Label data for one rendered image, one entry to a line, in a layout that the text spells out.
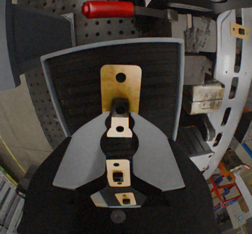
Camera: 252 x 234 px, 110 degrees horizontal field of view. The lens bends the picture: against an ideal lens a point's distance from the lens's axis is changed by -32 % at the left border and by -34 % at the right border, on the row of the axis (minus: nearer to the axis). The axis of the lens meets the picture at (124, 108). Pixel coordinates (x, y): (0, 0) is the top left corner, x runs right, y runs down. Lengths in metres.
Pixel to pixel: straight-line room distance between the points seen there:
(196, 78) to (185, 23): 0.09
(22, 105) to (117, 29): 1.69
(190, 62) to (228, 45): 0.20
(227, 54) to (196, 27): 0.18
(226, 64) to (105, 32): 0.46
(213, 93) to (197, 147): 0.15
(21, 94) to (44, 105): 1.14
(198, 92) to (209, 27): 0.12
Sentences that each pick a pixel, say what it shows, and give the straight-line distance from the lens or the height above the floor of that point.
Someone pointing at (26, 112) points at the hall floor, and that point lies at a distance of 2.00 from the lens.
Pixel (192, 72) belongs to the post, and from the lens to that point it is 0.22.
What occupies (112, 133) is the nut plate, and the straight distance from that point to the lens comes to 0.16.
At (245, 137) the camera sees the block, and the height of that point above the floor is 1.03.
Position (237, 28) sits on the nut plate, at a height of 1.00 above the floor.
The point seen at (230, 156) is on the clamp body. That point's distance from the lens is 0.78.
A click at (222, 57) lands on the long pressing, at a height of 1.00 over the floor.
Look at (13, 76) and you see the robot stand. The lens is 0.27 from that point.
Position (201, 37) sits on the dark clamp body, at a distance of 0.24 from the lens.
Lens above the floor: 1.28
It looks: 61 degrees down
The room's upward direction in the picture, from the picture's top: 178 degrees clockwise
